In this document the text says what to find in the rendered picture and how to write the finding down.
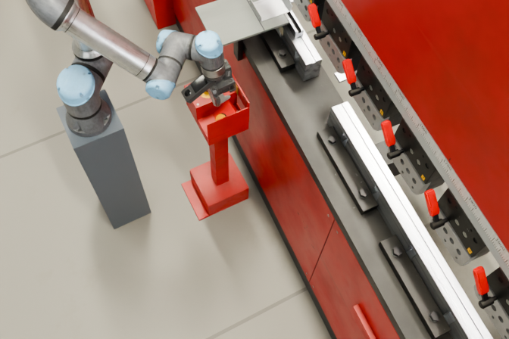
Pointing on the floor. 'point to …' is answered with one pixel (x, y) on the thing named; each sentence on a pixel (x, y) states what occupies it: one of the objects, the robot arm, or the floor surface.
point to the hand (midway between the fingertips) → (214, 104)
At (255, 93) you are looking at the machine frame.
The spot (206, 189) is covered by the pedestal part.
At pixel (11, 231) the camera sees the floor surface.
